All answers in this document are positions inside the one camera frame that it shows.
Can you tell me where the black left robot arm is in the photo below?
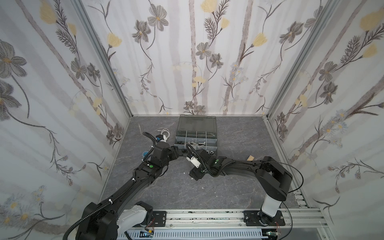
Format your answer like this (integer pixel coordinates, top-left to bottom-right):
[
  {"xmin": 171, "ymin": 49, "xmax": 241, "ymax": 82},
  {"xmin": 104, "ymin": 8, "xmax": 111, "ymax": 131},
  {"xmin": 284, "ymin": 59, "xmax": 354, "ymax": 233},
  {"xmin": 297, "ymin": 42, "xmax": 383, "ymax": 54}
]
[{"xmin": 63, "ymin": 132, "xmax": 179, "ymax": 240}]

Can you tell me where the green compartment organizer box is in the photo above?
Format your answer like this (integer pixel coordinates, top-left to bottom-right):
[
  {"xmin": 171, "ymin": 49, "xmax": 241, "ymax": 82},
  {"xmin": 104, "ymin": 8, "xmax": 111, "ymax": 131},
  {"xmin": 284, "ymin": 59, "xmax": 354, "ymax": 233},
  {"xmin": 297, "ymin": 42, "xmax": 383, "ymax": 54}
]
[{"xmin": 175, "ymin": 115, "xmax": 218, "ymax": 152}]

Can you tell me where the small wooden block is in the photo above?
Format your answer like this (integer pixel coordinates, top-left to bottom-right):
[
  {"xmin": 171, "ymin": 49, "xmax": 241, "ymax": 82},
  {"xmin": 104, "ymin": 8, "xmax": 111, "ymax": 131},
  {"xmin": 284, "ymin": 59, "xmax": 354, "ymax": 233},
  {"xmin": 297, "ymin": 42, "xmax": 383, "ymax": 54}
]
[{"xmin": 247, "ymin": 156, "xmax": 255, "ymax": 162}]

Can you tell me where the white slotted cable duct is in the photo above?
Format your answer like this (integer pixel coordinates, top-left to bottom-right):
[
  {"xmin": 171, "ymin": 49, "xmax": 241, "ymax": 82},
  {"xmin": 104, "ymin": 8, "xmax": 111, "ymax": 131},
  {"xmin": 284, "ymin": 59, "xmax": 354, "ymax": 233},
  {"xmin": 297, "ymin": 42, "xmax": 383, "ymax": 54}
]
[{"xmin": 127, "ymin": 229, "xmax": 268, "ymax": 240}]

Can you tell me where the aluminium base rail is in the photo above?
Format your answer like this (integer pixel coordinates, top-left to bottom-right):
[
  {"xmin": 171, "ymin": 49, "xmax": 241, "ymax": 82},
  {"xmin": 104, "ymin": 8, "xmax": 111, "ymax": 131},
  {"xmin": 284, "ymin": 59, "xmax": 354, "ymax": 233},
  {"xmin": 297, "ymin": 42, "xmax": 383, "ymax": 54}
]
[{"xmin": 150, "ymin": 209, "xmax": 329, "ymax": 230}]

